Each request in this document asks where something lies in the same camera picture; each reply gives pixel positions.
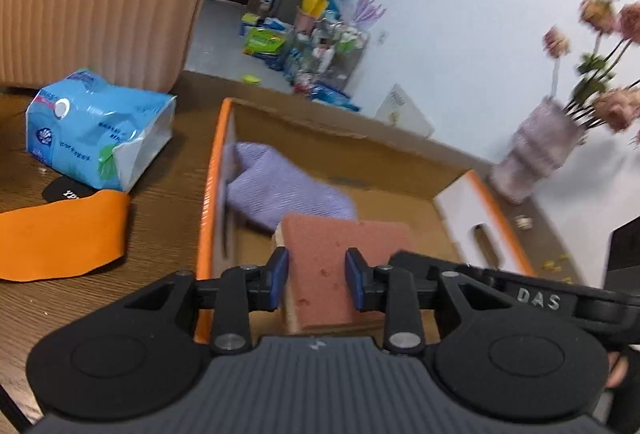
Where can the purple textured vase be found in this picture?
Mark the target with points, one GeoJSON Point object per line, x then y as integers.
{"type": "Point", "coordinates": [535, 149]}

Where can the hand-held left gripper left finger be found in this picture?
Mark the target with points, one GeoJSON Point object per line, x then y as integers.
{"type": "Point", "coordinates": [280, 278]}

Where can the dark object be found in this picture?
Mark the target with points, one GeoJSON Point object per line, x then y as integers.
{"type": "Point", "coordinates": [625, 254]}

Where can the scattered yellow petals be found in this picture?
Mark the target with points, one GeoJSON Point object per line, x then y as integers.
{"type": "Point", "coordinates": [556, 261]}

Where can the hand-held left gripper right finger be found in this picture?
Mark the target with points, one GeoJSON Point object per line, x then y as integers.
{"type": "Point", "coordinates": [353, 279]}

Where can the person's right hand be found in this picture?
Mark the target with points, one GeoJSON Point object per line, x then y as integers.
{"type": "Point", "coordinates": [618, 369]}

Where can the black tag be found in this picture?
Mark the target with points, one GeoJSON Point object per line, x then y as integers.
{"type": "Point", "coordinates": [65, 191]}

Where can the pink and yellow sponge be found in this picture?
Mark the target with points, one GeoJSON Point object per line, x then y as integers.
{"type": "Point", "coordinates": [332, 271]}

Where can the pile of household clutter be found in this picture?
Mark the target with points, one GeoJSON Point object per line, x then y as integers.
{"type": "Point", "coordinates": [310, 49]}

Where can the blue tissue pack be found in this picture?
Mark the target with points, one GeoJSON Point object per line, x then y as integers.
{"type": "Point", "coordinates": [95, 129]}

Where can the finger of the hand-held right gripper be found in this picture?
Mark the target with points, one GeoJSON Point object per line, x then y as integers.
{"type": "Point", "coordinates": [420, 264]}

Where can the white leaning card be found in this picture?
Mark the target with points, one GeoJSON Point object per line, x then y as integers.
{"type": "Point", "coordinates": [405, 109]}

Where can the small white scrap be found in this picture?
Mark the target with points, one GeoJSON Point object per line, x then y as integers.
{"type": "Point", "coordinates": [524, 221]}

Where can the pink artificial flowers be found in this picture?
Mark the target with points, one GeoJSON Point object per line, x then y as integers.
{"type": "Point", "coordinates": [607, 64]}

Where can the purple knitted cloth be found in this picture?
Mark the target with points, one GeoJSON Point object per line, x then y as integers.
{"type": "Point", "coordinates": [285, 189]}

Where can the orange red cardboard box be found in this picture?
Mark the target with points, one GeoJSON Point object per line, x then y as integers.
{"type": "Point", "coordinates": [350, 174]}

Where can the purple dried flower bunch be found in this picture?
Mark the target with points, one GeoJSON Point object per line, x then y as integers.
{"type": "Point", "coordinates": [368, 7]}

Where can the orange cloth sheet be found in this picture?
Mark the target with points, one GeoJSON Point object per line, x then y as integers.
{"type": "Point", "coordinates": [60, 236]}

